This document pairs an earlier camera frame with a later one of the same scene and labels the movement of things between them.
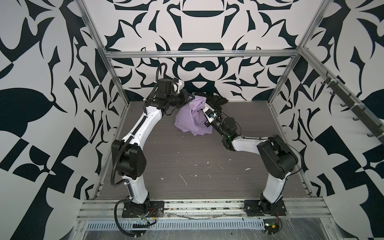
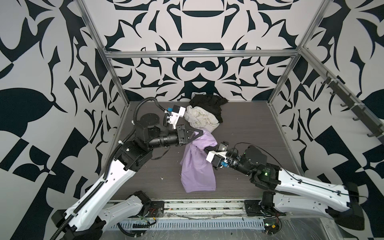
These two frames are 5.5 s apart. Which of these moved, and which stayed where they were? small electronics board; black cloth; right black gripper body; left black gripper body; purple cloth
Moved: purple cloth; right black gripper body; left black gripper body
Stayed: small electronics board; black cloth
